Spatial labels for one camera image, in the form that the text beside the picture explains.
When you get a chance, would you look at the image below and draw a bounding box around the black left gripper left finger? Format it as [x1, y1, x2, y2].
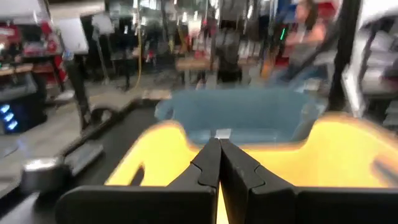
[55, 138, 223, 224]

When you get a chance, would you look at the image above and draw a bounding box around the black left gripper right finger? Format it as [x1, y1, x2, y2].
[219, 139, 398, 224]

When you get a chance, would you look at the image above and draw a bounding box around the silver battery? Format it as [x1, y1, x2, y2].
[214, 128, 233, 140]

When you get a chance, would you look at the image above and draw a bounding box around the blue plastic bin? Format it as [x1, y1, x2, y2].
[154, 87, 326, 147]

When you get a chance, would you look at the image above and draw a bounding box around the yellow plastic bin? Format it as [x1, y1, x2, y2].
[104, 112, 398, 224]

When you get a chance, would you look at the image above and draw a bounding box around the wooden workbench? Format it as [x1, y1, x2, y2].
[175, 57, 219, 72]

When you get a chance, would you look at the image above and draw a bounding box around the person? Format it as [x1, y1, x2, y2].
[269, 0, 332, 86]

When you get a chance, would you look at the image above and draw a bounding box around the white shelf unit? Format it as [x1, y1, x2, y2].
[340, 0, 398, 128]

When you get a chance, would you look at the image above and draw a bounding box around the white sign board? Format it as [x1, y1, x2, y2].
[57, 17, 91, 55]

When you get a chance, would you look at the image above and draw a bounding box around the dark device with blue lights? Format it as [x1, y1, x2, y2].
[0, 93, 48, 135]

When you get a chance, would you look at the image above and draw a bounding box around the black frame post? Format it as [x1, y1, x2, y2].
[326, 0, 363, 112]
[63, 52, 93, 131]

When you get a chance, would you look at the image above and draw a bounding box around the black table camera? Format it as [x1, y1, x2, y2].
[18, 141, 105, 200]

